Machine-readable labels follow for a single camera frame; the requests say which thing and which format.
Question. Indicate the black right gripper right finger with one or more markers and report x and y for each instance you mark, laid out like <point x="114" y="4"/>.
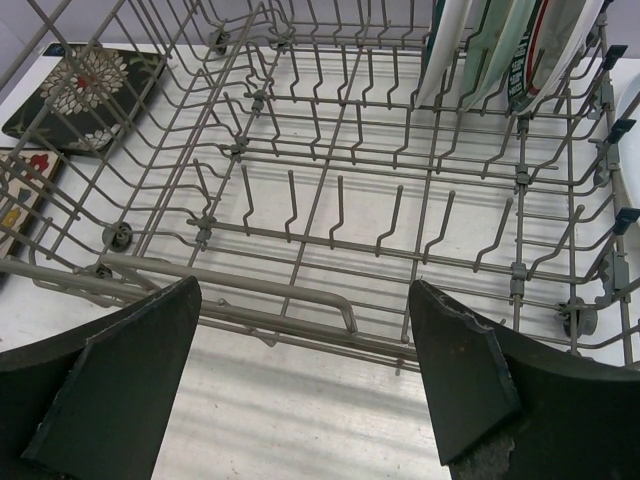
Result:
<point x="504" y="406"/>

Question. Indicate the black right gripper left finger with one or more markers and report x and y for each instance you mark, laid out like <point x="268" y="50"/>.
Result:
<point x="94" y="402"/>

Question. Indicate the white oval plate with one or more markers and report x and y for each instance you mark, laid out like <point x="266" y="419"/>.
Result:
<point x="628" y="146"/>

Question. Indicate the green floral plate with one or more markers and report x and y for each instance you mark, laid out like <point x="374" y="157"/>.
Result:
<point x="497" y="32"/>

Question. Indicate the black floral square plate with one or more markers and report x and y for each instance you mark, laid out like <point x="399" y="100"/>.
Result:
<point x="88" y="98"/>

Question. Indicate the green red rimmed white plate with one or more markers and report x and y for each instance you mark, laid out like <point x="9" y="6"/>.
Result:
<point x="553" y="36"/>

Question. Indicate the grey wire dish rack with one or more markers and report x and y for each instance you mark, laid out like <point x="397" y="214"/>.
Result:
<point x="282" y="161"/>

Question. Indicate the cream floral square plate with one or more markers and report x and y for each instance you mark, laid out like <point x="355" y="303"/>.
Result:
<point x="21" y="204"/>

